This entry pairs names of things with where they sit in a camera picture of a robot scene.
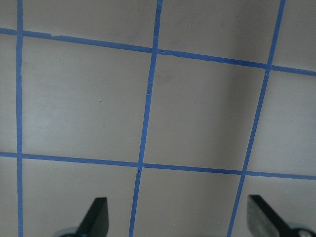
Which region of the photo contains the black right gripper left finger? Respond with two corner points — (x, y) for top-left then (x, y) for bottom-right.
(75, 197), (109, 237)

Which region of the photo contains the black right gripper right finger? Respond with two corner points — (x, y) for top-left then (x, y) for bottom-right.
(247, 195), (292, 237)

